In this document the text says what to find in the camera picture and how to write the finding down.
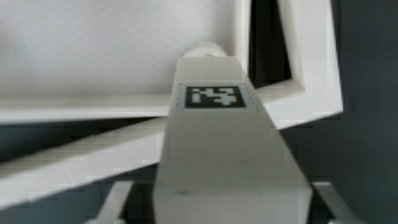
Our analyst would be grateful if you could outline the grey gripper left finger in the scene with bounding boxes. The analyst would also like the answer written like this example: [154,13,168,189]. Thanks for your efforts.
[83,181,154,224]

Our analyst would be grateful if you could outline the white right barrier rail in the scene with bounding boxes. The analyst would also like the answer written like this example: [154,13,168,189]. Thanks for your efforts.
[257,0,343,129]

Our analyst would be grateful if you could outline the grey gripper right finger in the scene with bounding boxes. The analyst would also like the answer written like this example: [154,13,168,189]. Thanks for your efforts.
[307,182,367,224]

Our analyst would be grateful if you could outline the white front barrier rail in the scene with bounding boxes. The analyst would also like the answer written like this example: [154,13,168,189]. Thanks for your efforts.
[0,118,167,210]

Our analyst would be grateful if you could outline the white desk leg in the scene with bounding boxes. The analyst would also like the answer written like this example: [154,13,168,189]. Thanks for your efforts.
[152,42,312,224]

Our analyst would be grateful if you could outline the white barrier rail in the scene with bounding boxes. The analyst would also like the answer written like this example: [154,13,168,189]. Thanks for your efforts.
[257,0,343,129]
[0,118,167,210]

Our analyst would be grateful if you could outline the white desk top tray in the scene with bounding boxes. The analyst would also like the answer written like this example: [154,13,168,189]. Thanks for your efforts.
[0,0,252,124]

